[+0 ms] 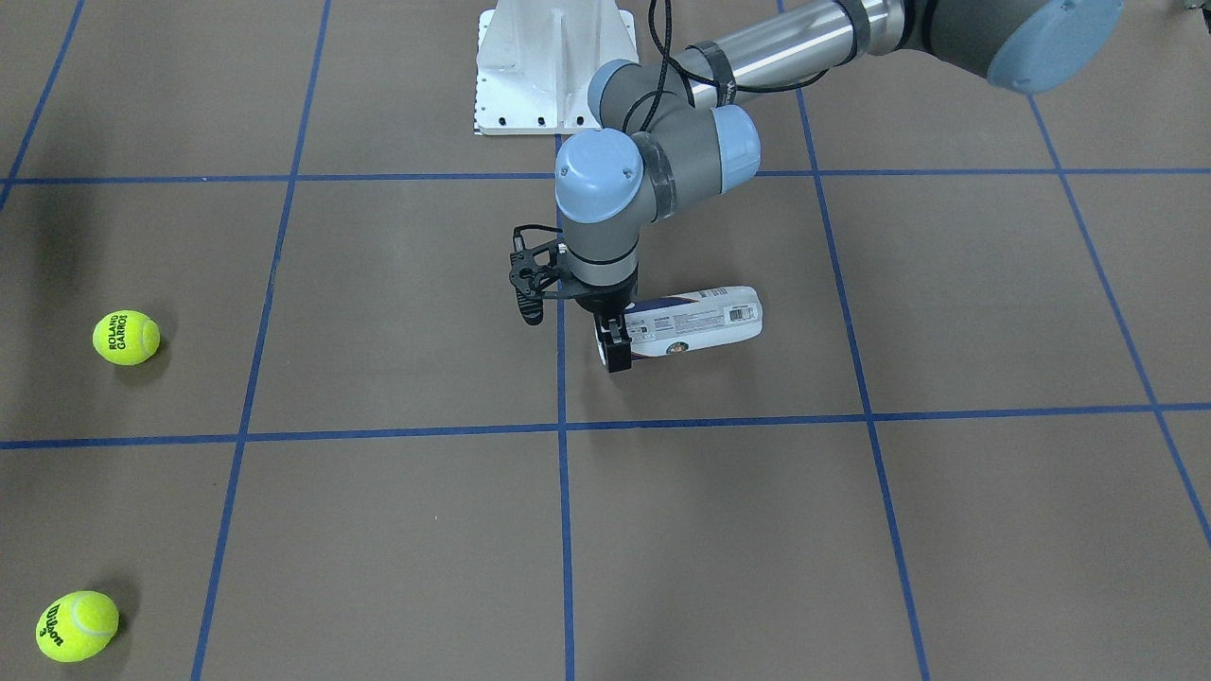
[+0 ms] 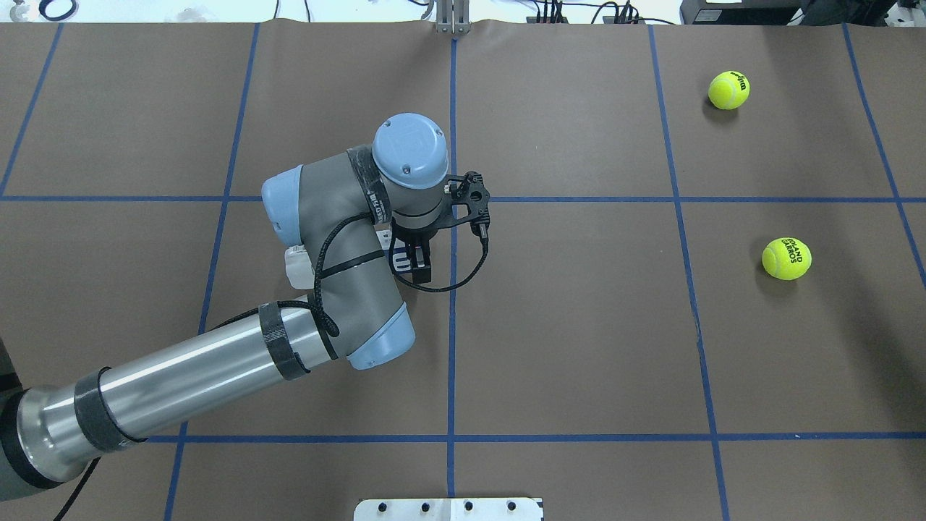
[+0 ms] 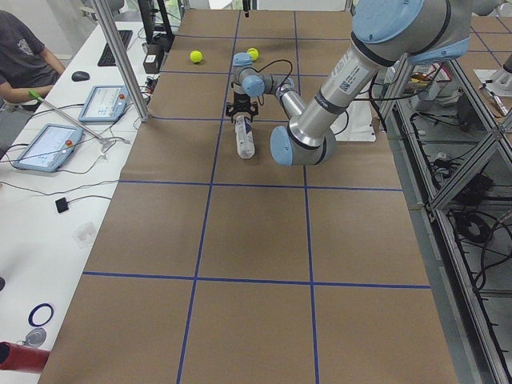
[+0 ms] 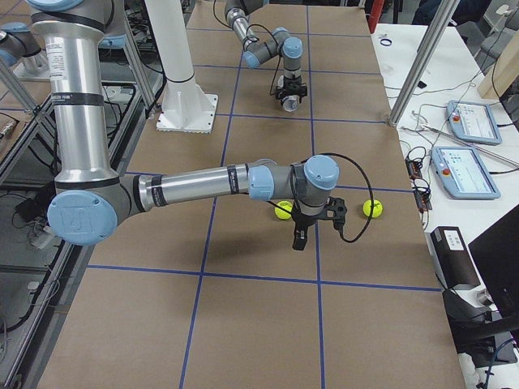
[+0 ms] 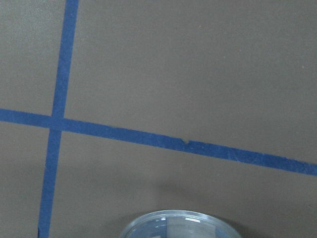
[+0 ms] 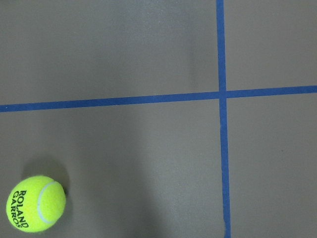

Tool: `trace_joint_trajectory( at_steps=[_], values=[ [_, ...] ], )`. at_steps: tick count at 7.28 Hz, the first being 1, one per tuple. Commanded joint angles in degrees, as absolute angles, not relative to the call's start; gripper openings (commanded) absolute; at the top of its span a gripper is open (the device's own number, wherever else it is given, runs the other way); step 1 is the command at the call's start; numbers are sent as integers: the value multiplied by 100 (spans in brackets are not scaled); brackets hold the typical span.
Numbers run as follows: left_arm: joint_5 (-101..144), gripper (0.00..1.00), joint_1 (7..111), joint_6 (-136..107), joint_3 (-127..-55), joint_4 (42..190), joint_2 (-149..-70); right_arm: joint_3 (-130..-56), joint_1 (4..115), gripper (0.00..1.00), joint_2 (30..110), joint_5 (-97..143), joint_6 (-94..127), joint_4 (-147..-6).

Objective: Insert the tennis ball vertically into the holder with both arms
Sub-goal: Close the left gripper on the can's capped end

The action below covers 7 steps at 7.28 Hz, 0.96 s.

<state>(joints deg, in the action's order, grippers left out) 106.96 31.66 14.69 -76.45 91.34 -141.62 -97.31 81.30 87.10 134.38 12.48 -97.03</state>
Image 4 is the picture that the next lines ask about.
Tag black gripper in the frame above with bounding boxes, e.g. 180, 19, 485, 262
274, 77, 307, 102
291, 204, 317, 250

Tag clear tennis ball can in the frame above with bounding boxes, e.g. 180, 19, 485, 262
281, 95, 299, 113

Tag yellow tennis ball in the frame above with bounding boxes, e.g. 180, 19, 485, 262
362, 199, 384, 219
274, 200, 293, 220

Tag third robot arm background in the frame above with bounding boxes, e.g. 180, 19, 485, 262
1, 22, 49, 79

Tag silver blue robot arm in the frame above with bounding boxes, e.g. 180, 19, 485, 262
225, 1, 307, 112
26, 1, 346, 250

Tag small circuit board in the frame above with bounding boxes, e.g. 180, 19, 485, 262
405, 146, 431, 214

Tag metal rod on table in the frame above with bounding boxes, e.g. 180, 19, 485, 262
423, 125, 519, 168

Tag black box device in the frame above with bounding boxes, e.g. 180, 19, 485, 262
429, 226, 481, 290

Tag lower teach pendant tablet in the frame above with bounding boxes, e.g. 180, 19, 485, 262
431, 147, 501, 200

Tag teach pendant tablet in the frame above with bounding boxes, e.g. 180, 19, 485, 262
447, 100, 502, 145
431, 147, 501, 200

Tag upper teach pendant tablet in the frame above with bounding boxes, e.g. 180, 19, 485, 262
447, 100, 502, 145

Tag black monitor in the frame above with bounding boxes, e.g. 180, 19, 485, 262
469, 206, 518, 316

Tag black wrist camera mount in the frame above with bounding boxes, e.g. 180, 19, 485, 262
324, 197, 347, 232

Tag white pedestal column base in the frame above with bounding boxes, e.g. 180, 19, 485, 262
145, 0, 218, 134

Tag aluminium frame post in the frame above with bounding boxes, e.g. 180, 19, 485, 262
388, 0, 459, 127

